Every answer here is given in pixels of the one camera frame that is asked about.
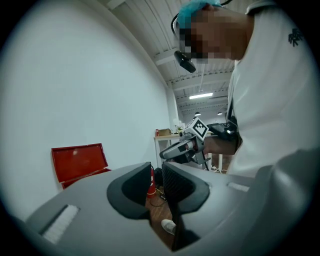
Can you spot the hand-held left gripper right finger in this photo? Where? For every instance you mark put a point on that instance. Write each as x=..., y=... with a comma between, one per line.
x=180, y=190

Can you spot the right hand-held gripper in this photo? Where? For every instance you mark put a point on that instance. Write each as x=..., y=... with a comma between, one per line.
x=197, y=128

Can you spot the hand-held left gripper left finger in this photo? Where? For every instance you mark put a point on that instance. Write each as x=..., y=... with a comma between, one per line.
x=130, y=197

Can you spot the red fire extinguisher box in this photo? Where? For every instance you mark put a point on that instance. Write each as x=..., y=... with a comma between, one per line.
x=78, y=160

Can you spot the person's right forearm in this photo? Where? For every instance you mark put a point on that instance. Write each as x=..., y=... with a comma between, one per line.
x=220, y=146

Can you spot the red fire extinguisher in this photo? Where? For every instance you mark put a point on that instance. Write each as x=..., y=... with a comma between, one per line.
x=150, y=183

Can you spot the cardboard box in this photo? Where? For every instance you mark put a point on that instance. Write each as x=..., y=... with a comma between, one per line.
x=165, y=132

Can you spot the person's right hand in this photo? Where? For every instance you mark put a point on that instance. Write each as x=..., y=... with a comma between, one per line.
x=190, y=145

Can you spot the long ceiling light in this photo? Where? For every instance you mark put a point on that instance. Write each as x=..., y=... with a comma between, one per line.
x=201, y=96

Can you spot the white table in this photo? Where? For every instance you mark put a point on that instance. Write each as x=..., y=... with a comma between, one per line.
x=163, y=137

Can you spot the person's white shoe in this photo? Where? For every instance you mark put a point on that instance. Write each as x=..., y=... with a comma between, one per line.
x=168, y=226

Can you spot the red can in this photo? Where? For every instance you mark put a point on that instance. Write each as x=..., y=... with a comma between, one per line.
x=157, y=132

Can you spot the person's white shirt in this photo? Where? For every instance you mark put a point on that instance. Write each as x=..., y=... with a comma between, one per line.
x=272, y=105

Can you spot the person's head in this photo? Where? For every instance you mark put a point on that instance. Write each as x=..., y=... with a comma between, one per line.
x=215, y=35

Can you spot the blue hair cap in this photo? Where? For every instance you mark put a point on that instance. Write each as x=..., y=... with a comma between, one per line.
x=190, y=10

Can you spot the black head camera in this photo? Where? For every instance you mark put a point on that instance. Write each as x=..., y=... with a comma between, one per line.
x=186, y=62

